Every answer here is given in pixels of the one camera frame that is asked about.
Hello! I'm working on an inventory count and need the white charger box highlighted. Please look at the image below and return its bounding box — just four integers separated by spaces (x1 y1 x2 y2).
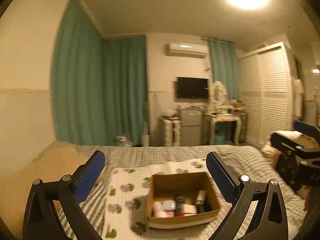
196 190 206 205

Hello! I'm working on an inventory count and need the black remote control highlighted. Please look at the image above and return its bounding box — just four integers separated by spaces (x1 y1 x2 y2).
174 194 185 217

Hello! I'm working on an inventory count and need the white cylindrical bottle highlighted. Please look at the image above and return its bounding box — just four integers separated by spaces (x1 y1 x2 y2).
153 201 167 218

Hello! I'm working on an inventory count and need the cream puffy jacket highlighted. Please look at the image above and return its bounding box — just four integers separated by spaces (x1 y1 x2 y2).
261 131 319 167

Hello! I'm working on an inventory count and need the grey checked bed sheet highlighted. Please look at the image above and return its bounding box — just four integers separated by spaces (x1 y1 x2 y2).
34 141 308 240

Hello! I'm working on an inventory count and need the tan pillow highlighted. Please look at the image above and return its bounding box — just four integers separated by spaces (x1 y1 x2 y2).
0 146 88 239

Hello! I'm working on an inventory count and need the white louvered wardrobe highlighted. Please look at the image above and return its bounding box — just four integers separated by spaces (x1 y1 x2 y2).
239 42 293 147

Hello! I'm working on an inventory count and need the white dressing table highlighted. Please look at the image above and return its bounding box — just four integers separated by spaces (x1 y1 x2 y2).
204 113 242 146

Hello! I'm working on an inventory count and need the oval white vanity mirror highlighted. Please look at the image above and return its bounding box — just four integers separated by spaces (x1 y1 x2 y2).
209 81 228 108

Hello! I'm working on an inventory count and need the floral quilted white blanket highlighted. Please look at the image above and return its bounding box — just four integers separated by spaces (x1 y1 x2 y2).
102 159 231 239

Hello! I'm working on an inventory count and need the brown cardboard box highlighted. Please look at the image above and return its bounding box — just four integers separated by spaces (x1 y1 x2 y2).
146 172 221 230

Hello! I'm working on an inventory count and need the silver mini fridge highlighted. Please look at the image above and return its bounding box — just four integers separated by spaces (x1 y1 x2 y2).
180 109 202 146

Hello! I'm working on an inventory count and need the green curtain right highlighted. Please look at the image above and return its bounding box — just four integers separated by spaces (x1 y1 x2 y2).
208 39 240 100

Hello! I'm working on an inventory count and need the green curtain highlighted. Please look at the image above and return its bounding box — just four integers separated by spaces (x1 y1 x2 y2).
208 39 240 100
50 0 148 146

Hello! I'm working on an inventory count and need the white earbuds case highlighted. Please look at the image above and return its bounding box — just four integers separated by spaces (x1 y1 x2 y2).
162 200 176 212

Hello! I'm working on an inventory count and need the white suitcase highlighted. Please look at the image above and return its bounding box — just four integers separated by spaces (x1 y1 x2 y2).
161 118 181 147

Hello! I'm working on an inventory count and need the white air conditioner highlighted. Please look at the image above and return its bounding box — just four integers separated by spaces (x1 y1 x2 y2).
169 42 208 58

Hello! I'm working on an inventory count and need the green curtain left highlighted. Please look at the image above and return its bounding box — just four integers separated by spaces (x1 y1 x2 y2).
50 0 148 146

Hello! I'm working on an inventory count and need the black wall television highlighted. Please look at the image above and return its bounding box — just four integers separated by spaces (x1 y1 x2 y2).
176 77 209 100

